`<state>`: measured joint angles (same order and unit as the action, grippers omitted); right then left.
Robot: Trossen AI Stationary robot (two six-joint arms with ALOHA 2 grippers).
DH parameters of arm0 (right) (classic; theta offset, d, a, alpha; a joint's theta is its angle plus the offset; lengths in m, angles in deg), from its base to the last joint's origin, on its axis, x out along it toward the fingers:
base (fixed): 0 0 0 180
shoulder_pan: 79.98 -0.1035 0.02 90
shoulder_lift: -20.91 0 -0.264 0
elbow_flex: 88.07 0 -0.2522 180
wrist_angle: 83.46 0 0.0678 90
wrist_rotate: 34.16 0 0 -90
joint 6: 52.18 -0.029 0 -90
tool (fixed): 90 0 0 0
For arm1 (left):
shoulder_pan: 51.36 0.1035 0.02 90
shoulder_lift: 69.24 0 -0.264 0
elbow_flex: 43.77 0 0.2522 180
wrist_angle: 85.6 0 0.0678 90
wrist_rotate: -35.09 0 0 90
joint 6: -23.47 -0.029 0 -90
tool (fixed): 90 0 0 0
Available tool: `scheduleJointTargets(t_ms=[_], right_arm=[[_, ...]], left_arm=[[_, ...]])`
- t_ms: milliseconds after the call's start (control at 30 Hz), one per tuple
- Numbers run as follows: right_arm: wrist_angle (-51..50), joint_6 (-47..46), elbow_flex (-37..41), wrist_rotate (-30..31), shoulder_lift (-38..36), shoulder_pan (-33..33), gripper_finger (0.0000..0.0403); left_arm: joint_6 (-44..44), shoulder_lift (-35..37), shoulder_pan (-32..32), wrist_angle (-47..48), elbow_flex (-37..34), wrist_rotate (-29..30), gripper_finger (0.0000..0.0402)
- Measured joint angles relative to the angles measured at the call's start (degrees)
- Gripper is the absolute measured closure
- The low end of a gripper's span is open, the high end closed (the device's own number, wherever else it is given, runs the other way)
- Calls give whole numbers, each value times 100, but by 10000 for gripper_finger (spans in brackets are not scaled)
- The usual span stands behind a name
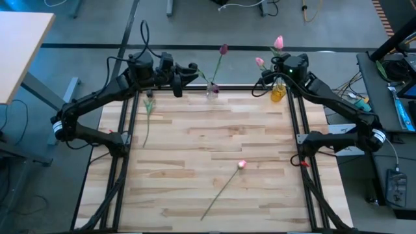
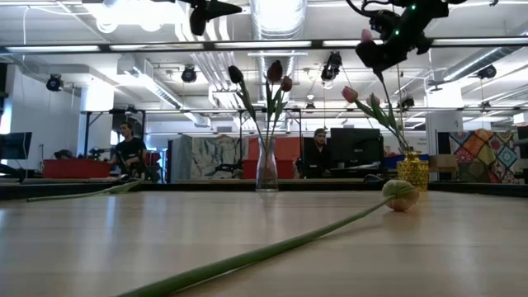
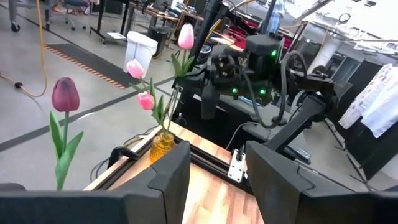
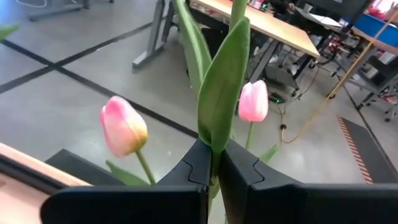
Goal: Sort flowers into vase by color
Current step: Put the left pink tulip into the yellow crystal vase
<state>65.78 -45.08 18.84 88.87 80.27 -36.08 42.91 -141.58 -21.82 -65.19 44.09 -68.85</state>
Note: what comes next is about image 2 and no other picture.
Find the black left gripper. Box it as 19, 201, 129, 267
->
181, 0, 243, 37

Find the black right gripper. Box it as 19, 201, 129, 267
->
355, 10, 432, 72

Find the dark purple tulip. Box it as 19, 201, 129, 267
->
228, 64, 269, 174

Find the maroon tulip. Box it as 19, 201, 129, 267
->
263, 59, 285, 174

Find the red tulip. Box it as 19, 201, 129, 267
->
266, 75, 294, 174

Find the yellow glass vase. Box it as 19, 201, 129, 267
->
396, 148, 430, 191

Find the clear glass vase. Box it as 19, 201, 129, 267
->
255, 135, 281, 191

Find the black ceiling spotlight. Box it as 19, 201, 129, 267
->
180, 64, 198, 84
477, 64, 497, 80
320, 51, 343, 83
45, 73, 65, 92

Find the black beam with light strips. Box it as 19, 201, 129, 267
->
0, 36, 528, 55

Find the black monitor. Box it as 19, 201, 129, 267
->
329, 127, 384, 168
0, 131, 33, 161

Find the person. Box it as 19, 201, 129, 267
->
109, 121, 148, 181
303, 127, 331, 179

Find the cardboard box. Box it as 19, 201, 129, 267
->
428, 154, 459, 173

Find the pale pink tulip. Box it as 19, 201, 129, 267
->
114, 179, 421, 297

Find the colourful patchwork quilt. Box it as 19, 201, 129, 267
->
448, 129, 521, 185

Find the crumpled silver tarp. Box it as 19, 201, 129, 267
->
171, 134, 248, 182

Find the red plastic bin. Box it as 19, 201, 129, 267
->
42, 158, 111, 179

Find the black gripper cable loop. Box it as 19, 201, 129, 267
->
345, 0, 375, 19

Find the silver ceiling duct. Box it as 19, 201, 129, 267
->
249, 0, 309, 83

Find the black aluminium table frame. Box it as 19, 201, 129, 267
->
0, 180, 528, 201

